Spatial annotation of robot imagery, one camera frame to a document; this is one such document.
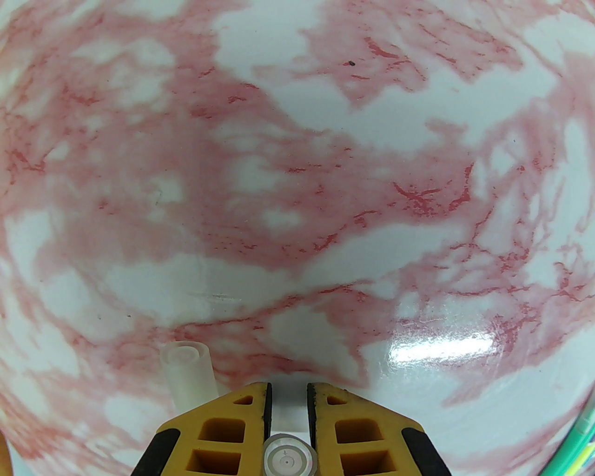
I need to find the clear pen cap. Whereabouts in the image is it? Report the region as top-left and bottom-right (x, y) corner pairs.
(159, 343), (219, 414)
(262, 435), (320, 476)

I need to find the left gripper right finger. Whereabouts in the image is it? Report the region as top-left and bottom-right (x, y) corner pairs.
(306, 382), (452, 476)

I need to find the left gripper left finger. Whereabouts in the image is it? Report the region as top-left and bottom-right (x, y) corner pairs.
(132, 382), (274, 476)

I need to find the green marker pen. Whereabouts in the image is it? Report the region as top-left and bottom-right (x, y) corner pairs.
(545, 401), (595, 476)

